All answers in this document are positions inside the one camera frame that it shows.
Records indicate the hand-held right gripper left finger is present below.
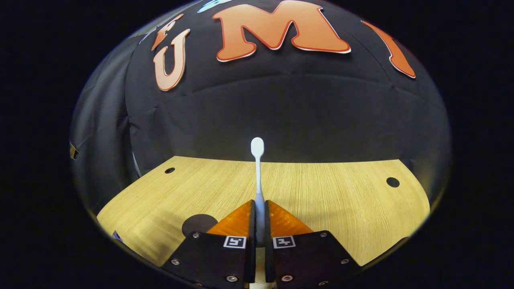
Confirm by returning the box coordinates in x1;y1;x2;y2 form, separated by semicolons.
161;199;257;288

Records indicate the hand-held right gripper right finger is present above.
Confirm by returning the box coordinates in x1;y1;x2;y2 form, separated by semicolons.
264;199;362;288

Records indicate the dark round coaster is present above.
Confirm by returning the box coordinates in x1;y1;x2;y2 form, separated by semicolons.
182;214;219;238

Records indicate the white toothbrush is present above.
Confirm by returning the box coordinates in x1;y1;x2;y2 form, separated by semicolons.
251;137;267;289

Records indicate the wooden desktop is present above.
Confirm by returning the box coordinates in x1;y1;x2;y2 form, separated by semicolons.
96;156;431;289

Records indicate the black backdrop cloth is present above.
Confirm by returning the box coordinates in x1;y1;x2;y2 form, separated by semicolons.
70;0;452;213

